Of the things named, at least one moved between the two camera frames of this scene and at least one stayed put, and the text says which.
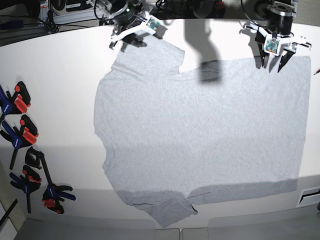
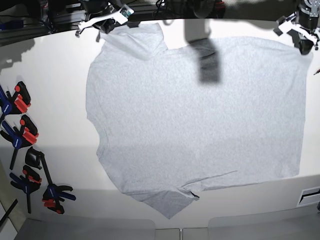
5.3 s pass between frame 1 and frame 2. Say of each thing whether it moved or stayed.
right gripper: moved
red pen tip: stayed
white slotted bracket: stayed
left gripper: moved
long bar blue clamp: stayed
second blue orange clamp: stayed
